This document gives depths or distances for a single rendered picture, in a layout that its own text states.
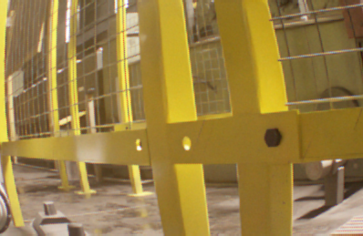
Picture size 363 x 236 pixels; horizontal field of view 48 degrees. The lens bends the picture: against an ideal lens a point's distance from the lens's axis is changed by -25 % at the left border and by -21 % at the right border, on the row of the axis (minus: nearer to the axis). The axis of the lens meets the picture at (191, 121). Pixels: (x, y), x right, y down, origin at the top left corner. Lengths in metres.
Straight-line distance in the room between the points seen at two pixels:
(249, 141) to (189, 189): 0.16
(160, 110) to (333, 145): 0.28
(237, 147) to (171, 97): 0.14
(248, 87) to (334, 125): 0.13
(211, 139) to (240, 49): 0.11
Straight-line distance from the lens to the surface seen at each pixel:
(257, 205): 0.54
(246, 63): 0.53
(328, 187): 1.92
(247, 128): 0.53
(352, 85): 2.41
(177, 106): 0.65
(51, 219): 1.26
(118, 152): 0.75
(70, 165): 4.31
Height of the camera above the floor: 0.45
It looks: 1 degrees down
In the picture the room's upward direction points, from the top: 7 degrees counter-clockwise
